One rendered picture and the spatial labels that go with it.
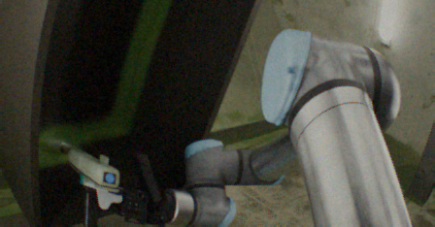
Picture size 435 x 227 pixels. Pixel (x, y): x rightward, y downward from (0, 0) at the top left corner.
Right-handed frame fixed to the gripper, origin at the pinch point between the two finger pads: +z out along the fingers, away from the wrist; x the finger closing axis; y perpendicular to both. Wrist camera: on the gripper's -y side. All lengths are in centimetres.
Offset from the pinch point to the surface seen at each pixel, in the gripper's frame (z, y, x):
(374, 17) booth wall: -170, -110, 61
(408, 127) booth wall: -197, -46, 40
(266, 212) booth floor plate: -111, 12, 68
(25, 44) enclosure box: 22.8, -23.4, -6.3
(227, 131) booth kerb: -118, -25, 123
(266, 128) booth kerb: -150, -32, 130
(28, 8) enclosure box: 25.0, -30.1, -8.3
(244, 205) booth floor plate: -105, 10, 78
